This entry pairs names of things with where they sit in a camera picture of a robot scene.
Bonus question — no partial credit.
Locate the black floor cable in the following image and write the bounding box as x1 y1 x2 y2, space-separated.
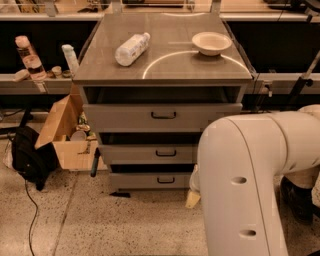
24 179 40 256

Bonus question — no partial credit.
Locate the black tripod stand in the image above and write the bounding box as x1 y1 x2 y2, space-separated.
284 50 320 111

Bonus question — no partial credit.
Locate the small jar on shelf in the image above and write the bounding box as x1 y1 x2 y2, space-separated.
51 66 62 78

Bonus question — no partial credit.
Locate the grey right shelf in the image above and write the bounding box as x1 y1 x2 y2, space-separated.
245 73 320 97

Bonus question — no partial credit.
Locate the grey drawer cabinet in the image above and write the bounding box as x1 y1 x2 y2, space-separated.
75 13 252 175

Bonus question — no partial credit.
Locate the grey middle drawer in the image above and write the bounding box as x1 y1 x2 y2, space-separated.
99 144 197 165

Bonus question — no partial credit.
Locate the clear plastic water bottle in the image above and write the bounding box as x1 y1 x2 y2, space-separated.
115 32 150 67

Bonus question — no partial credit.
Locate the white tube bottle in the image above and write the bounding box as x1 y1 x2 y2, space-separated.
62 44 79 77

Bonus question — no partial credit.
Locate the person's beige trouser leg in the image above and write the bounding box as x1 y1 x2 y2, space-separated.
285 166 320 189

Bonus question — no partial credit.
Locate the grey top drawer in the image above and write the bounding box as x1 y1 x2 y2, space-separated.
83 103 242 133

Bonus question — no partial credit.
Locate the grey shelf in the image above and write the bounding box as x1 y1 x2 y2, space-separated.
0 74 72 95
245 73 320 97

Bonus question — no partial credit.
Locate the black backpack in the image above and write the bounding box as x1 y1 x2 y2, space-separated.
10 126 59 191

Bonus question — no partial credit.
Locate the black shoe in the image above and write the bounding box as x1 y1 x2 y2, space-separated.
280 177 313 225

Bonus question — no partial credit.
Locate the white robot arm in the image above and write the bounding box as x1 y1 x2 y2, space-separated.
190 105 320 256

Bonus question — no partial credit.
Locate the open cardboard box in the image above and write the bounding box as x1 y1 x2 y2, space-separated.
35 84 98 171

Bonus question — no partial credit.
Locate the grey drawer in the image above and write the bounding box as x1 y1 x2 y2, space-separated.
109 173 191 190
99 144 197 165
83 103 242 133

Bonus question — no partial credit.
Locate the white paper bowl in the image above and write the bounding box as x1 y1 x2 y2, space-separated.
192 32 232 56

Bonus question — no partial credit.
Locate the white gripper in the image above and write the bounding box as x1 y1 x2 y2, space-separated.
185 164 201 209

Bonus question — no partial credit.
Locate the tall bottle on shelf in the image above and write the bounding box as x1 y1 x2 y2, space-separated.
15 35 47 81

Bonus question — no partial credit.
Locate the black cylindrical handle tool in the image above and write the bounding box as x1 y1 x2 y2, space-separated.
90 148 100 178

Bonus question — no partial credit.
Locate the grey bottom drawer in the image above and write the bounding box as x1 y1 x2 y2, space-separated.
109 173 191 190

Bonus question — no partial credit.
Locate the grey left shelf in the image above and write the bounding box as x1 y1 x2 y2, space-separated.
0 74 72 95

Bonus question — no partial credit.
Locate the white cup in box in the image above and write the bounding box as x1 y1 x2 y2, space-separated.
70 130 87 141

